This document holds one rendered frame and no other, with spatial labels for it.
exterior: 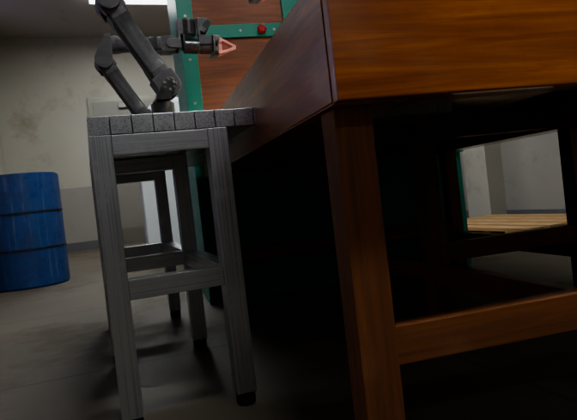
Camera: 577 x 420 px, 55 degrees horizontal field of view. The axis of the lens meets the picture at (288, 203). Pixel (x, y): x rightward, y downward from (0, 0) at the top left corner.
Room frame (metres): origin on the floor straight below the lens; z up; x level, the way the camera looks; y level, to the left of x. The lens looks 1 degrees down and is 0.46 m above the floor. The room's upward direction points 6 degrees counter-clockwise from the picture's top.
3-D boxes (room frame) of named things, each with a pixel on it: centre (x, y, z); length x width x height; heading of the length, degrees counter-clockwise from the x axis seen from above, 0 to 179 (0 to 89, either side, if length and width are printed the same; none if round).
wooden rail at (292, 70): (1.66, 0.09, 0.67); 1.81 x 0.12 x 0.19; 14
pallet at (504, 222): (3.90, -1.51, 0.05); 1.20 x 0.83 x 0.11; 19
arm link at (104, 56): (2.07, 0.50, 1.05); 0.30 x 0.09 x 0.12; 109
